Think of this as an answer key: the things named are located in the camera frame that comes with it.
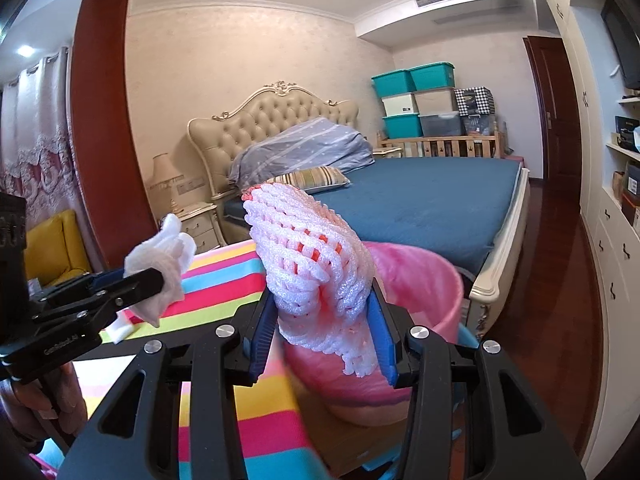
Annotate person's left hand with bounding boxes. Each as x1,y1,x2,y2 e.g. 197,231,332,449
0,359,92,442

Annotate cream nightstand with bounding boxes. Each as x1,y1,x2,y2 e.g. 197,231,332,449
164,201,227,257

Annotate white storage box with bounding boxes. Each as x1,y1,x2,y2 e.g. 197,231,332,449
380,91,419,118

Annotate small white tissue piece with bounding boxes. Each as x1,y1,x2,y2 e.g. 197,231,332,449
106,319,134,347

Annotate teal storage box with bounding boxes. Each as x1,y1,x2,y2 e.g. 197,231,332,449
409,62,458,92
370,70,419,99
382,111,424,140

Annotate grey-blue duvet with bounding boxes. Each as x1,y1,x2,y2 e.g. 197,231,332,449
228,116,377,187

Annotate pink bag lined bin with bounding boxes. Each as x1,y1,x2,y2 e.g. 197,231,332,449
281,240,469,429

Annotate bed with blue sheet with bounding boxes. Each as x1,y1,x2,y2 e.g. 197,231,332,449
221,156,532,332

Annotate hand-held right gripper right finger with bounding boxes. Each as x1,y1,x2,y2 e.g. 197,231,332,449
369,279,586,480

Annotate dark wooden door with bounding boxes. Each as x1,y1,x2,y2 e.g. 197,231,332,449
521,34,584,202

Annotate red-brown wooden door frame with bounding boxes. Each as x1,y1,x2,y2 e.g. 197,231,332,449
69,0,162,272

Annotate clear grey storage box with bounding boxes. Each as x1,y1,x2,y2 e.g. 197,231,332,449
418,110,462,138

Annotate checkered bag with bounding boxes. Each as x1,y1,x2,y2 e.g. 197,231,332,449
453,86,494,117

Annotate striped pillow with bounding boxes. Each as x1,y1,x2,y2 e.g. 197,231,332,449
264,165,352,196

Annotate beige tufted headboard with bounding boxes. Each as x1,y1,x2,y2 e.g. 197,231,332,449
186,79,362,202

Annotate yellow armchair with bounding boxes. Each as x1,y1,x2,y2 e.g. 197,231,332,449
24,209,94,287

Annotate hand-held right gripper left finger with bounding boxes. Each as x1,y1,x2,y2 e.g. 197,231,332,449
57,290,278,480

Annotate beige storage box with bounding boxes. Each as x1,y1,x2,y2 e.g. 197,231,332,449
413,86,458,115

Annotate pink foam fruit net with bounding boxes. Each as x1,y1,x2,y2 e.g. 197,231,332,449
241,184,397,379

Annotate dark storage bag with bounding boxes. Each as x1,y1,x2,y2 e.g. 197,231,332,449
461,114,497,138

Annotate black television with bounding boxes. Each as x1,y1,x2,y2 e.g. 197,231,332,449
599,0,640,92

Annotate white wall cabinet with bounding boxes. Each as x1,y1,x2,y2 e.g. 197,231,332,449
539,0,640,413

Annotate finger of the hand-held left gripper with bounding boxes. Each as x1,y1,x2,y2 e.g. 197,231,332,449
0,299,129,384
29,266,167,324

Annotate lace curtains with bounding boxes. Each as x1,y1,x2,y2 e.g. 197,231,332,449
0,46,77,233

